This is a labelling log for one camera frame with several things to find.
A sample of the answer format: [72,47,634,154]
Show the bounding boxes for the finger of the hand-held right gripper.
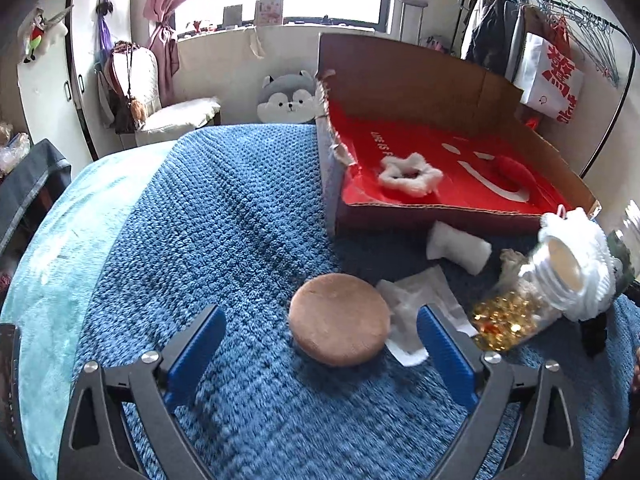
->
[580,305,609,359]

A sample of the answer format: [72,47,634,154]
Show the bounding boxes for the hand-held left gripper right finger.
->
[416,305,586,480]

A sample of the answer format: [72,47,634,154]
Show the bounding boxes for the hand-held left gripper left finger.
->
[57,304,228,480]

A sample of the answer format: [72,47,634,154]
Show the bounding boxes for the white fluffy knitted item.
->
[537,207,622,322]

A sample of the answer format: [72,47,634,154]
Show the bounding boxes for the white soft cloth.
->
[425,220,493,275]

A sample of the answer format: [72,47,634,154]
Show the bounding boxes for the brown round plush cushion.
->
[288,274,391,367]

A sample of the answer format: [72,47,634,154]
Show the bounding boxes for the cardboard box with red lining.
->
[315,32,601,239]

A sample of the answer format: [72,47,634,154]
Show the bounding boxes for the red knitted soft toy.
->
[492,155,566,207]

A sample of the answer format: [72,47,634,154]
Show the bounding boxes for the glass jar with gold beads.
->
[472,237,586,354]

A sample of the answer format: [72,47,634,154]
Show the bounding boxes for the white crumpled wrapper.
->
[376,266,481,367]

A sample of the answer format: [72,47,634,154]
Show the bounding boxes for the glass jar with green contents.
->
[606,200,640,292]

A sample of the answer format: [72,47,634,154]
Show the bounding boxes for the beige small plush toy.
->
[500,248,527,287]

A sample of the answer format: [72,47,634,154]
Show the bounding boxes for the teal fleece blanket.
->
[0,140,177,480]

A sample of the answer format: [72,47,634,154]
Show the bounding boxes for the white fuzzy star scrunchie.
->
[377,152,445,198]

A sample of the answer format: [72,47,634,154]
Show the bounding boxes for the white seat cushion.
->
[135,97,222,134]

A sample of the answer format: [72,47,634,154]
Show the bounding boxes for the dark denim cloth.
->
[0,138,72,257]

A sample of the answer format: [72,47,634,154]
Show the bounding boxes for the black clothes rack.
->
[457,0,637,179]

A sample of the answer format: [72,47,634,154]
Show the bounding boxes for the white and red shopping bag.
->
[512,32,586,125]

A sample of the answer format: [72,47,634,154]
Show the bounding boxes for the grey husky plush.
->
[257,70,321,125]

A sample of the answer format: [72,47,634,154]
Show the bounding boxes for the pile of plastic bags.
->
[0,120,32,177]

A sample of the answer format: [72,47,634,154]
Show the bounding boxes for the white chair with cushion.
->
[102,42,222,149]

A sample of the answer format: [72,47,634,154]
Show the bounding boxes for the white wardrobe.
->
[17,0,134,162]

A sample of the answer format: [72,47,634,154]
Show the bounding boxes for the pink curtain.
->
[143,0,242,97]

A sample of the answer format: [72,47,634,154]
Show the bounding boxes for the pink trinkets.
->
[420,35,456,54]

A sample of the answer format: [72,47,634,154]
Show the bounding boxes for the dark hanging clothes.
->
[460,0,524,82]

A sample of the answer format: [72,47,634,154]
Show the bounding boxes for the white stand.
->
[397,0,430,44]

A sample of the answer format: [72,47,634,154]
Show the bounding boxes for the pink printed card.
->
[254,0,285,26]

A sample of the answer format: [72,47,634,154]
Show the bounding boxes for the white unicorn plush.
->
[18,5,72,64]

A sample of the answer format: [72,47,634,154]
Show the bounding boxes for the row of wire hangers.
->
[542,0,621,87]

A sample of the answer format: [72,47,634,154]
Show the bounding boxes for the purple hanging strap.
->
[94,0,119,67]

